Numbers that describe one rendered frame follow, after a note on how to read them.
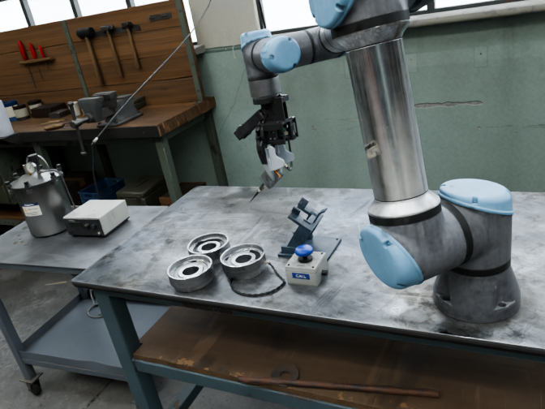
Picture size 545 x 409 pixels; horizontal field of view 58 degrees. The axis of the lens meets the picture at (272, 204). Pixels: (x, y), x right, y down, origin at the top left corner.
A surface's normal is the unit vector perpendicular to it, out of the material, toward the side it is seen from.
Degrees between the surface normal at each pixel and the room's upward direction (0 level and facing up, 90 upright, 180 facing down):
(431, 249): 79
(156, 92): 90
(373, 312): 0
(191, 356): 0
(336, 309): 0
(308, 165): 90
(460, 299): 72
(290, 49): 86
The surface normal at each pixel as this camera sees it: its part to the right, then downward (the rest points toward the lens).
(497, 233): 0.40, 0.31
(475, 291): -0.35, 0.15
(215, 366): -0.17, -0.90
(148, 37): -0.42, 0.44
